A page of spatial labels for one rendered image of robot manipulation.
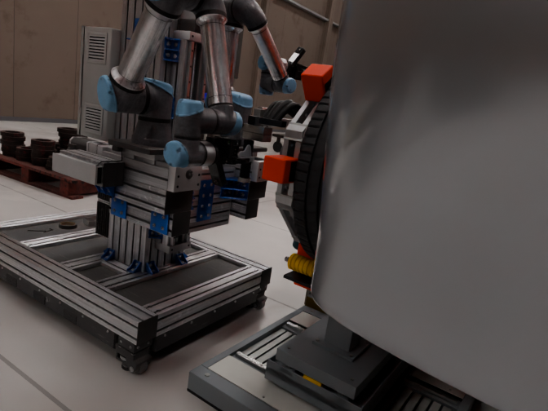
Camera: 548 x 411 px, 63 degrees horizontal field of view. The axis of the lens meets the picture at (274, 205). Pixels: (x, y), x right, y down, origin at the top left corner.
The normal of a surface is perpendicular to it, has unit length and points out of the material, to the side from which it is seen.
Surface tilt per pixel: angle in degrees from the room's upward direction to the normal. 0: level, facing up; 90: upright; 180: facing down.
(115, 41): 90
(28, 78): 90
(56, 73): 90
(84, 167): 90
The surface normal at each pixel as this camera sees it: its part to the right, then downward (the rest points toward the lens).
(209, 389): -0.57, 0.11
